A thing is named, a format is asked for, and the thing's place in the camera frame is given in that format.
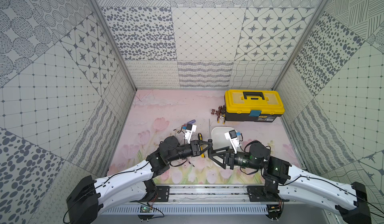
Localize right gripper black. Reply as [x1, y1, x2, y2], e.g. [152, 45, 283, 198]
[209, 146, 264, 171]

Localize black yellow oval-grip screwdriver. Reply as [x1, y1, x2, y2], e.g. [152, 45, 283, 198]
[198, 133, 205, 158]

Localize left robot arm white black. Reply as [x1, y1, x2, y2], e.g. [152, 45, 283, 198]
[63, 136, 213, 224]

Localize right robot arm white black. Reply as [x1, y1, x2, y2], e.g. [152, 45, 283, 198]
[208, 141, 372, 224]

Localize white plastic storage box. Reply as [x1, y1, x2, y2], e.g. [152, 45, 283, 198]
[212, 126, 237, 153]

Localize red brown small tool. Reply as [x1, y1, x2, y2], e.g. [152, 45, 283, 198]
[211, 109, 220, 116]

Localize yellow black toolbox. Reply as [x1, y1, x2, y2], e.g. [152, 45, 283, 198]
[225, 90, 285, 123]

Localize right circuit board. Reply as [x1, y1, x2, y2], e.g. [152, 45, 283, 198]
[266, 205, 283, 221]

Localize circuit board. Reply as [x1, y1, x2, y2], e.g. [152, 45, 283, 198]
[266, 205, 283, 221]
[138, 205, 154, 221]

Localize left circuit board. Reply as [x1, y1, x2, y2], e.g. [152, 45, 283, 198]
[138, 205, 154, 221]

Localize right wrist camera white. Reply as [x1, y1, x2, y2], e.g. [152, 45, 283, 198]
[225, 129, 241, 154]

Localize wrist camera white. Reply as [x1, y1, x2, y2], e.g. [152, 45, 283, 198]
[183, 124, 197, 144]
[225, 129, 241, 154]

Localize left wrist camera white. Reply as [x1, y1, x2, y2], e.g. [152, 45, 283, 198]
[183, 124, 197, 144]

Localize blue transparent handle screwdriver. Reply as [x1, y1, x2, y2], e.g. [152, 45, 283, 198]
[174, 119, 196, 131]

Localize yellow handled pliers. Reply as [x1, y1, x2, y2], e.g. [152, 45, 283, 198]
[216, 105, 226, 124]

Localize aluminium rail frame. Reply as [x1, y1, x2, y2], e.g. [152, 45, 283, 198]
[83, 181, 335, 209]

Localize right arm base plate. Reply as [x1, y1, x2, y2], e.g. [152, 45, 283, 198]
[247, 185, 282, 202]

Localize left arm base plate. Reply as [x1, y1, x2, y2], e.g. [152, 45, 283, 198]
[131, 186, 170, 203]

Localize white slotted cable duct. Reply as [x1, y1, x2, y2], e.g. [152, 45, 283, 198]
[104, 204, 267, 215]

